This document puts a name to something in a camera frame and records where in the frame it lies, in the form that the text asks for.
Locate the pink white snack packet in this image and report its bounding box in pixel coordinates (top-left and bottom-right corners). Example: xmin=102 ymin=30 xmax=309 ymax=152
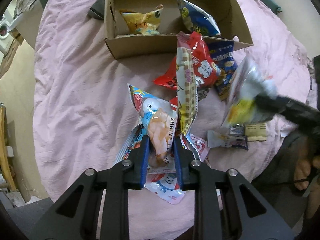
xmin=181 ymin=134 xmax=209 ymax=163

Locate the shrimp chips seal bag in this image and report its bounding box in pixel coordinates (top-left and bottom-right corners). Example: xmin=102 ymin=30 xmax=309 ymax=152
xmin=128 ymin=84 xmax=177 ymax=167

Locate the grey cloth under box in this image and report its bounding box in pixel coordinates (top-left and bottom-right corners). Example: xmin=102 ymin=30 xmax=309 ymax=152
xmin=87 ymin=0 xmax=105 ymax=21

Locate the dark blue snack bag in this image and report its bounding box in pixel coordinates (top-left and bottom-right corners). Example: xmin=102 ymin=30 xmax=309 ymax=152
xmin=208 ymin=40 xmax=238 ymax=101

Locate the yellow orange snack bag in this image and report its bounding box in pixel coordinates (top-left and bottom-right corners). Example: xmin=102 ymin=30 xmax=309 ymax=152
xmin=119 ymin=4 xmax=164 ymax=35

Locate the brown cardboard box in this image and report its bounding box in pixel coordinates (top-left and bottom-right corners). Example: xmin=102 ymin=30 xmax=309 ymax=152
xmin=104 ymin=0 xmax=253 ymax=60

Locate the white blue snack packet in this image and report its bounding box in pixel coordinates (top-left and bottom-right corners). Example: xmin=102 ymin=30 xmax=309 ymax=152
xmin=114 ymin=124 xmax=184 ymax=205

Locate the blue yellow chip bag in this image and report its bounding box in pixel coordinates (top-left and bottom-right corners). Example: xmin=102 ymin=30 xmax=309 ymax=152
xmin=177 ymin=0 xmax=221 ymax=37

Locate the pink bed duvet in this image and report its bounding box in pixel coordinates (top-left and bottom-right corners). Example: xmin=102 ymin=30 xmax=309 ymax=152
xmin=32 ymin=0 xmax=312 ymax=240

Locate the pink checkered wafer bag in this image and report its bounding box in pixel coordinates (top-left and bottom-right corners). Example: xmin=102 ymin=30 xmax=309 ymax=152
xmin=176 ymin=32 xmax=197 ymax=135

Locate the tan paper snack packet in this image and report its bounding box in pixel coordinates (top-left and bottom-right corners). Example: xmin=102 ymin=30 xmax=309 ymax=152
xmin=245 ymin=123 xmax=267 ymax=141

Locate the red snack bag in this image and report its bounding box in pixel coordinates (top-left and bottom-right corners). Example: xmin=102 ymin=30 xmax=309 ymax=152
xmin=153 ymin=31 xmax=221 ymax=90

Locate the silver yellow snack bag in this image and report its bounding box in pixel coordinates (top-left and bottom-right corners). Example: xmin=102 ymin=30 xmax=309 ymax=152
xmin=221 ymin=55 xmax=278 ymax=128

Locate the small white dark packet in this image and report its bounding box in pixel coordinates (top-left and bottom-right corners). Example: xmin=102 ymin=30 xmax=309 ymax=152
xmin=207 ymin=131 xmax=248 ymax=151

